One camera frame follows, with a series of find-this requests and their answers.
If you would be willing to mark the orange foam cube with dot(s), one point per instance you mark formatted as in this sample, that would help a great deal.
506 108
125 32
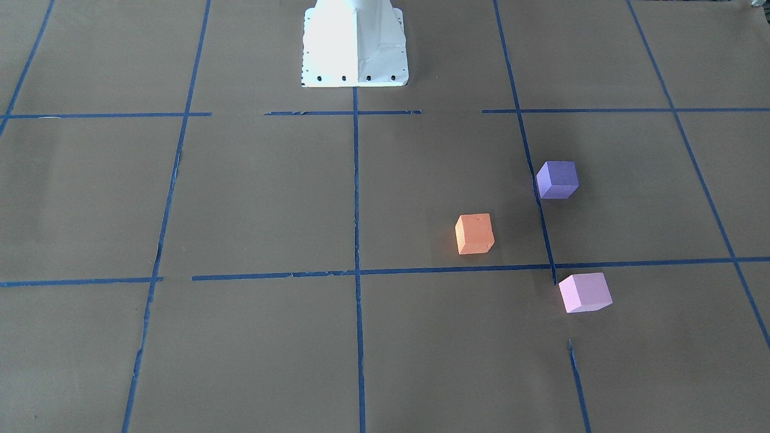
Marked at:
474 233

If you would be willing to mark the purple foam cube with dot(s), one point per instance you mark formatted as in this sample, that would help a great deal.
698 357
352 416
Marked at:
557 179

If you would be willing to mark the pink foam cube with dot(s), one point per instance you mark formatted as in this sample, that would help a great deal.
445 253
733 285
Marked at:
585 292

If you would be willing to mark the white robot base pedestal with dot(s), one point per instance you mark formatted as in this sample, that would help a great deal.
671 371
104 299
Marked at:
354 44

